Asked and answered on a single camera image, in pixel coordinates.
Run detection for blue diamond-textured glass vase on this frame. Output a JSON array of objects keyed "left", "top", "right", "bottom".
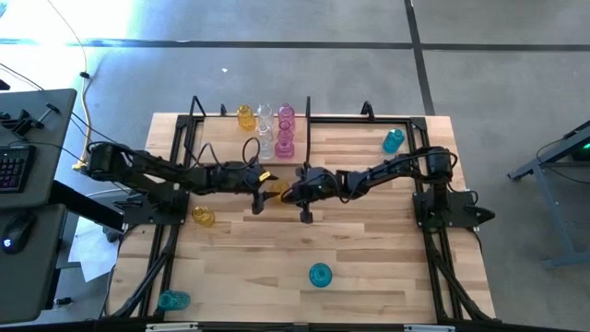
[{"left": 157, "top": 290, "right": 192, "bottom": 312}]

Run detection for black computer mouse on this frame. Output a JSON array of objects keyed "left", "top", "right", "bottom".
[{"left": 1, "top": 216, "right": 36, "bottom": 255}]

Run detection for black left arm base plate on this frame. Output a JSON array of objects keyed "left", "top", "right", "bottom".
[{"left": 112, "top": 196, "right": 190, "bottom": 227}]

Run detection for clear tapered ribbed glass vase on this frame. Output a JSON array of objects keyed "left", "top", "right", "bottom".
[{"left": 256, "top": 102, "right": 275, "bottom": 125}]

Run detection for black aluminium rig frame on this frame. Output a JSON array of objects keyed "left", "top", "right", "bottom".
[{"left": 100, "top": 114, "right": 498, "bottom": 332}]

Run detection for pink ribbed glass vase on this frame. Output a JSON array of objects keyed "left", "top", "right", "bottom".
[
  {"left": 274, "top": 139, "right": 296, "bottom": 160},
  {"left": 277, "top": 103, "right": 296, "bottom": 125}
]

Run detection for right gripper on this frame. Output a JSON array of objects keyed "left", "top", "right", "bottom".
[{"left": 280, "top": 160, "right": 343, "bottom": 225}]

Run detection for yellow ribbed glass vase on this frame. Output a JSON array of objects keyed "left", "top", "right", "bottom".
[{"left": 191, "top": 206, "right": 216, "bottom": 228}]

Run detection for blue medallion embossed glass vase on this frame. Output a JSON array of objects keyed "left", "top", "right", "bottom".
[{"left": 308, "top": 263, "right": 334, "bottom": 289}]

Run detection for yellow diamond-textured glass vase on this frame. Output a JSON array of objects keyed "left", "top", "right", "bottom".
[{"left": 269, "top": 179, "right": 291, "bottom": 205}]

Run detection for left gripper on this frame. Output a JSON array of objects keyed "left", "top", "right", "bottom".
[{"left": 205, "top": 160, "right": 279, "bottom": 217}]

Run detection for black desk clamp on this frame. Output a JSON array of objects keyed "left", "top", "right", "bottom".
[{"left": 0, "top": 103, "right": 61, "bottom": 137}]

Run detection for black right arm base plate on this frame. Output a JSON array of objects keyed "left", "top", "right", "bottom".
[{"left": 412, "top": 189, "right": 497, "bottom": 231}]

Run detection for white paper sheet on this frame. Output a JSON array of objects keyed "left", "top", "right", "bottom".
[{"left": 67, "top": 216, "right": 122, "bottom": 283}]

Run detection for grey side desk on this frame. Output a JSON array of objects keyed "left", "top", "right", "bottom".
[{"left": 0, "top": 88, "right": 78, "bottom": 325}]

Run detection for black keyboard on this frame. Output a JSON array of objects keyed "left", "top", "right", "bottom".
[{"left": 0, "top": 145, "right": 36, "bottom": 194}]

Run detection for grey metal table stand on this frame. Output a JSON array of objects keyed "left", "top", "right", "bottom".
[{"left": 506, "top": 120, "right": 590, "bottom": 268}]

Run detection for yellow cable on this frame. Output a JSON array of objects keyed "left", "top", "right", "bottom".
[{"left": 45, "top": 0, "right": 91, "bottom": 171}]

